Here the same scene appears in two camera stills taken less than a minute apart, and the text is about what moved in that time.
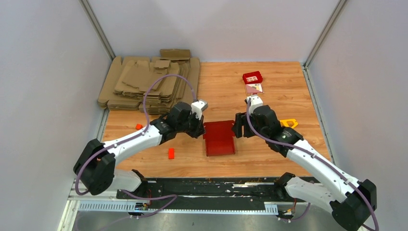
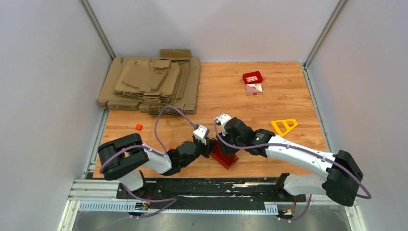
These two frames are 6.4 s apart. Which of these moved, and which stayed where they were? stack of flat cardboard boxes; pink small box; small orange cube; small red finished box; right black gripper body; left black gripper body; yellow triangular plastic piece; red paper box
Moved: left black gripper body; right black gripper body; red paper box
Stayed: pink small box; small red finished box; small orange cube; yellow triangular plastic piece; stack of flat cardboard boxes
